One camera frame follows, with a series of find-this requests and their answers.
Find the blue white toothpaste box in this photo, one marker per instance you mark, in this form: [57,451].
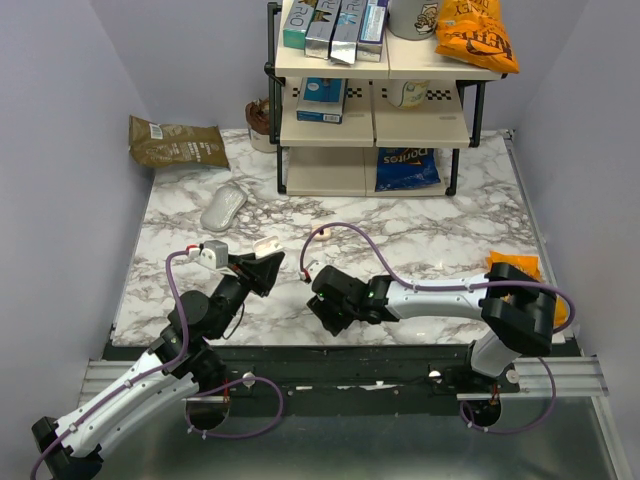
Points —
[371,37]

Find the blue box middle shelf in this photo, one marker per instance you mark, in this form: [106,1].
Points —
[321,100]

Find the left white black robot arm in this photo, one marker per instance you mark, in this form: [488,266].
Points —
[179,364]

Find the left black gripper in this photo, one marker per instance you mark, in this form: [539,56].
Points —
[259,274]

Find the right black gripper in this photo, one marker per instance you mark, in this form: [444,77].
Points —
[320,308]

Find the silver toothpaste box middle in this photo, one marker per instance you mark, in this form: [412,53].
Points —
[346,34]

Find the silver toothpaste box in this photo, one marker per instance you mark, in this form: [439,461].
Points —
[320,31]
[346,34]

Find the chocolate cupcake in wrapper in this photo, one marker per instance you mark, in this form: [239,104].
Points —
[257,117]

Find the orange chips bag on shelf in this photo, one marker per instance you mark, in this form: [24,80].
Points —
[472,31]

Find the teal toothpaste box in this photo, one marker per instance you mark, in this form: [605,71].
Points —
[297,23]

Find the grey printed mug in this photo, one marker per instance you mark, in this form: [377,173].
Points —
[413,19]

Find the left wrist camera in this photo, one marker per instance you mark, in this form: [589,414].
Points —
[215,254]

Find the silver toothpaste box left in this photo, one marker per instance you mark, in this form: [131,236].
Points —
[320,31]

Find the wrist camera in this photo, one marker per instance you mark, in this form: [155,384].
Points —
[215,254]
[310,271]

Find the orange snack bag on table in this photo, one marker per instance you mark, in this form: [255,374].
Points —
[529,265]

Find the blue Doritos bag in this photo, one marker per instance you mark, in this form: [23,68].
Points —
[405,169]

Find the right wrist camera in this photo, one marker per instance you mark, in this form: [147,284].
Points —
[310,271]

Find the brown snack bag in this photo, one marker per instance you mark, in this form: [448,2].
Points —
[156,145]

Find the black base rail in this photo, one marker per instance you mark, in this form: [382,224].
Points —
[350,381]

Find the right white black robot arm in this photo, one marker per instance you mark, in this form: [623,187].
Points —
[519,314]

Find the beige black shelf rack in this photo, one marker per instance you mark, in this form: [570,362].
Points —
[316,159]

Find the beige earbud charging case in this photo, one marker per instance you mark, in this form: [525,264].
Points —
[321,234]

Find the white yellow mug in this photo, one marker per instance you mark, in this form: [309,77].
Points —
[407,94]

